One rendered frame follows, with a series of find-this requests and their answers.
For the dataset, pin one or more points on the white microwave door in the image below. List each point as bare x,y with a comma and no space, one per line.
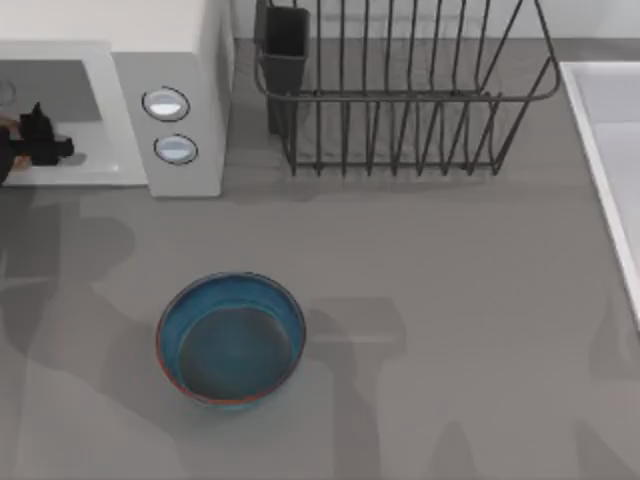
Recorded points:
125,160

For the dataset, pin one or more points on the round grey microwave knob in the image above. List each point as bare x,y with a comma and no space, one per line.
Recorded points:
175,149
165,104

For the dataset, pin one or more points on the pale microwave oven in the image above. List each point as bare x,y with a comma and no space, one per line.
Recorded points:
205,100

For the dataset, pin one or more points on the dark grey cutlery holder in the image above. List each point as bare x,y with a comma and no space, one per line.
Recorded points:
282,55

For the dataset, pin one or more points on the blue bowl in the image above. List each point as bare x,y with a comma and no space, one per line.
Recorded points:
232,345

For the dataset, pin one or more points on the white sink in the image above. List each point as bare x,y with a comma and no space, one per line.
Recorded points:
607,130

